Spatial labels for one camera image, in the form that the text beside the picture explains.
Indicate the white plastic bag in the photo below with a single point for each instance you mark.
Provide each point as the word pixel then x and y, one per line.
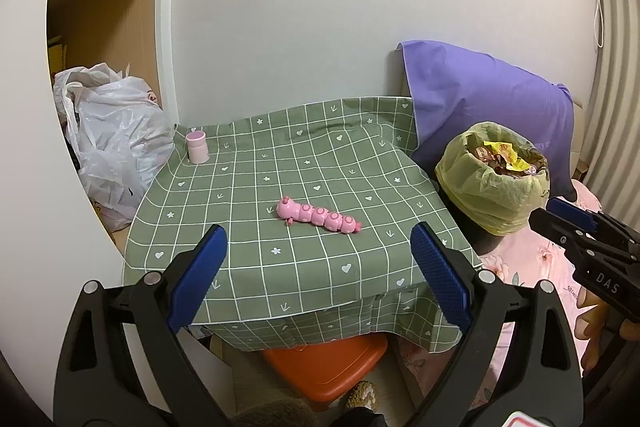
pixel 118 133

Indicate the purple pillow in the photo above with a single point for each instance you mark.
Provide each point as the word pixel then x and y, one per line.
pixel 453 88

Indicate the right hand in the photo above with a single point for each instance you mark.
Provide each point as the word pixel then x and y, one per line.
pixel 589 326

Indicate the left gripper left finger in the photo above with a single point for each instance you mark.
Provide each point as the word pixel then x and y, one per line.
pixel 96 383

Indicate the yellow-bagged trash bin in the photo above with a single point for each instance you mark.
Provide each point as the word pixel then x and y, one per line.
pixel 489 201

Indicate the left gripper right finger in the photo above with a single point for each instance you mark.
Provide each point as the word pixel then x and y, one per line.
pixel 440 271

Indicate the pink floral bedsheet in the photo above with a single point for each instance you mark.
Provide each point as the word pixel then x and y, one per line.
pixel 530 306

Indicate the pink caterpillar toy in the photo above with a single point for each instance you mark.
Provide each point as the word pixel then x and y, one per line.
pixel 291 211

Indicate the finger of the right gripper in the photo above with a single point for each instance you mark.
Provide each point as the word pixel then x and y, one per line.
pixel 581 219

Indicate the orange plastic stool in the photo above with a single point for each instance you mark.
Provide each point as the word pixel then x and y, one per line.
pixel 323 373

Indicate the beige curtain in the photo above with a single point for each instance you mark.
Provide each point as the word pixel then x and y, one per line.
pixel 611 147

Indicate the yellow snack wrapper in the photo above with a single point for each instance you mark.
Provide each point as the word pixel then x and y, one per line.
pixel 507 156

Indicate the patterned slipper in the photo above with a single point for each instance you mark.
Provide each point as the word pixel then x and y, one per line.
pixel 361 396

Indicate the green checked tablecloth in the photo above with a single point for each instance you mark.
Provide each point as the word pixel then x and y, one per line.
pixel 286 285

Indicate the pink cylindrical jar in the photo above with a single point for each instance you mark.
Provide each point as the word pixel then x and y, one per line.
pixel 197 147

